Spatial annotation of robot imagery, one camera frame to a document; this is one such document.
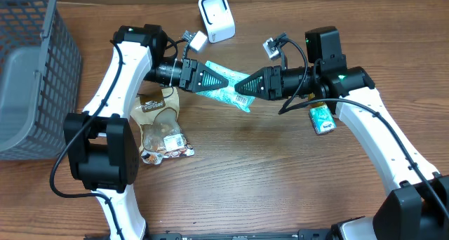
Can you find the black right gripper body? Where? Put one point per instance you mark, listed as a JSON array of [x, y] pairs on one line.
[[285, 83]]

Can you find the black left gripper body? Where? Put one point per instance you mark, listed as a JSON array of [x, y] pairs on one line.
[[189, 74]]

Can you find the teal wet wipes packet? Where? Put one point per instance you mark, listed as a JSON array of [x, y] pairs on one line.
[[228, 95]]

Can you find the brown snack pouch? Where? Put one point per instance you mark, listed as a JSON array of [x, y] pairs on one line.
[[161, 136]]

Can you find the teal white tissue pack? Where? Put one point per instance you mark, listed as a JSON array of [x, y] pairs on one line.
[[322, 119]]

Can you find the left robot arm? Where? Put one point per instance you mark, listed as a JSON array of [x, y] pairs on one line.
[[100, 146]]

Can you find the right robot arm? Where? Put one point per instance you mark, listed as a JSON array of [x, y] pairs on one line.
[[416, 204]]

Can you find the white barcode scanner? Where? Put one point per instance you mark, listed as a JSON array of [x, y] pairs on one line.
[[218, 19]]

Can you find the grey plastic mesh basket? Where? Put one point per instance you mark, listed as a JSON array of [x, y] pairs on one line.
[[41, 68]]

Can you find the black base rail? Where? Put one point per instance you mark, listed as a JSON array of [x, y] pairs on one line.
[[303, 234]]

